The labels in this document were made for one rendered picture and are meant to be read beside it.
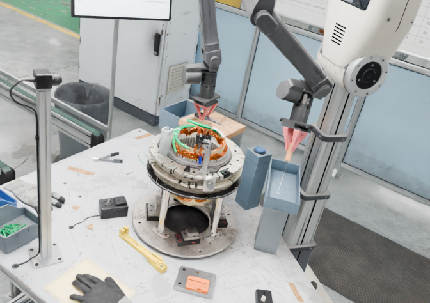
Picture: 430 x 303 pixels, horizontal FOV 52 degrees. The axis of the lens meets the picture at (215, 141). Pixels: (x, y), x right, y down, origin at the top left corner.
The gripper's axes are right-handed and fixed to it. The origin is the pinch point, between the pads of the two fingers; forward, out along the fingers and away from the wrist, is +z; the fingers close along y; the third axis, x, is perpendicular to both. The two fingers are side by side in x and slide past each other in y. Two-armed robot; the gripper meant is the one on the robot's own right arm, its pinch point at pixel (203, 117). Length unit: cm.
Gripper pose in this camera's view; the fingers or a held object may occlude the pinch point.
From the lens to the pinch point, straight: 174.3
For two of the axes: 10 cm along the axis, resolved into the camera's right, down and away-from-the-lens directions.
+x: 8.0, 3.9, -4.6
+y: -5.8, 3.4, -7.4
